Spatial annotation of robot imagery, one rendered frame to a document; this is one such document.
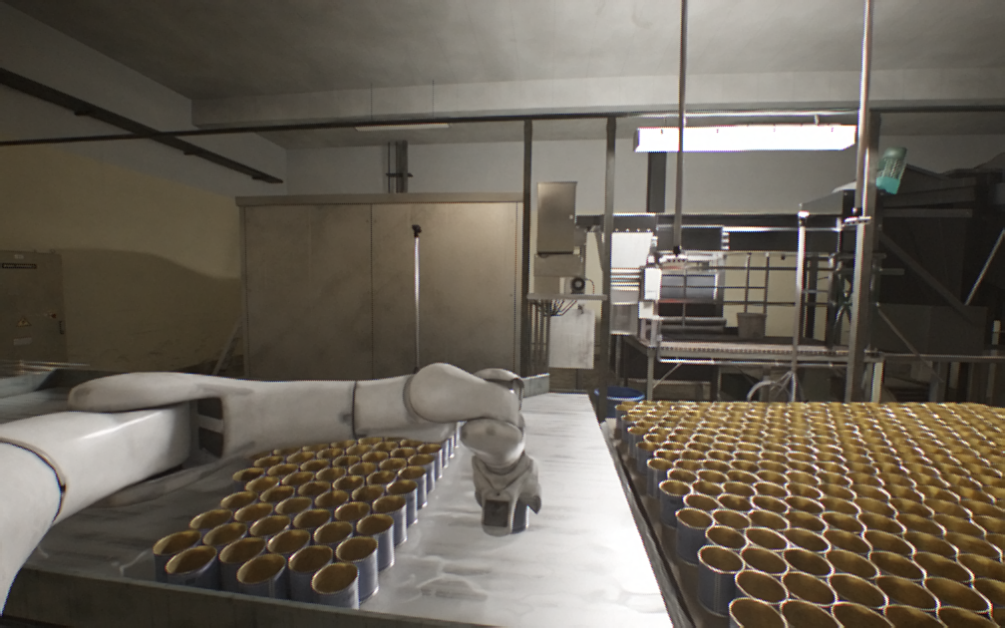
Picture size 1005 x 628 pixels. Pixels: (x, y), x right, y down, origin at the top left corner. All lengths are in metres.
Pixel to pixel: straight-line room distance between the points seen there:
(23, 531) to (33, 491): 0.03
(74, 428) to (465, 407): 0.30
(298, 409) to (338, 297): 3.23
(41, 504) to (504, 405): 0.34
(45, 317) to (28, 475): 6.65
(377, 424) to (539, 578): 0.53
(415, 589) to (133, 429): 0.57
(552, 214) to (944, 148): 10.11
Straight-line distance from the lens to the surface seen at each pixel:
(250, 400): 0.45
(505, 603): 0.82
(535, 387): 1.97
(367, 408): 0.44
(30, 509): 0.32
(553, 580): 0.87
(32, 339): 6.92
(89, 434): 0.40
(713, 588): 0.84
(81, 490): 0.40
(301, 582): 0.82
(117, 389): 0.44
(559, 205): 2.99
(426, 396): 0.42
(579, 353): 3.55
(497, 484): 0.58
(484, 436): 0.43
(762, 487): 1.15
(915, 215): 5.19
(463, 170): 9.36
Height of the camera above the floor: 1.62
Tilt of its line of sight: 4 degrees down
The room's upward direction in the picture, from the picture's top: 1 degrees clockwise
